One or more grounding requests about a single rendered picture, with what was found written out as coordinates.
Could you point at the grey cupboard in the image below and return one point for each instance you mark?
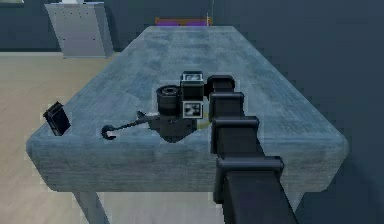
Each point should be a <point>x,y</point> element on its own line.
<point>81,30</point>

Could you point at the orange and purple chair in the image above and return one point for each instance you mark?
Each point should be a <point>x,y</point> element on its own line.
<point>181,22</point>

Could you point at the blue-grey table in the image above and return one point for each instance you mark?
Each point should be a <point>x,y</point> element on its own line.
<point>140,66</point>

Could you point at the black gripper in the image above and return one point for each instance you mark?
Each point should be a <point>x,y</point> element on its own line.
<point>169,100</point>

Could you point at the small black box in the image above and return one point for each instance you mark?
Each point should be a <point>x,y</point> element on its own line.
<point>57,119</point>

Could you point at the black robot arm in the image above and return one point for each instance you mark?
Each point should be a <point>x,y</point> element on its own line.
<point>246,186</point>

